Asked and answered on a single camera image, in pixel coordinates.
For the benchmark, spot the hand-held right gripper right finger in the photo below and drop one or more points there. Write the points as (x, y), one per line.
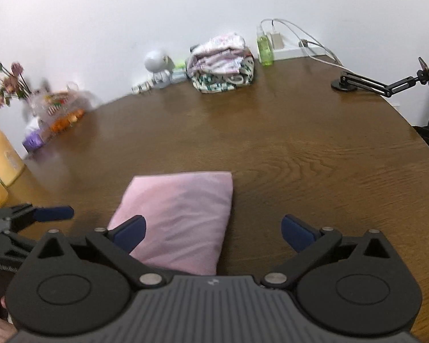
(295, 232)

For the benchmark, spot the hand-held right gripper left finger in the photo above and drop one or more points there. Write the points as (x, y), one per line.
(132, 232)

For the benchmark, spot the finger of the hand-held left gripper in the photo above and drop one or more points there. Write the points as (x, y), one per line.
(53, 213)
(18, 243)

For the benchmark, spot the pink and blue mesh garment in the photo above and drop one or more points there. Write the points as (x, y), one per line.
(186, 214)

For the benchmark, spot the pink floral folded clothes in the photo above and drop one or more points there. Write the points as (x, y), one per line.
(214, 53)

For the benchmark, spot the yellow bottle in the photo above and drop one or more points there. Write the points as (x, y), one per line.
(1, 157)

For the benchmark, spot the bunch of oranges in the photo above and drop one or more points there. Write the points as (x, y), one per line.
(66, 121)

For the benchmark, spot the clear snack bag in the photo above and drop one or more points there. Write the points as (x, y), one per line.
(57, 100)

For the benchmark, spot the green tissue packs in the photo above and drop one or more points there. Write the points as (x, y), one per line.
(180, 73)

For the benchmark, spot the white round robot toy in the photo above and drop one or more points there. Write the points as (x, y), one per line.
(157, 62)

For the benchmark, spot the long white power strip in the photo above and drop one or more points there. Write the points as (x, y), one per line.
(293, 51)

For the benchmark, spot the green spray bottle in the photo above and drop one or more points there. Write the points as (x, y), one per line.
(264, 50)

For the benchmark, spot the white charger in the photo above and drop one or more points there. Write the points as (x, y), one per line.
(277, 41)

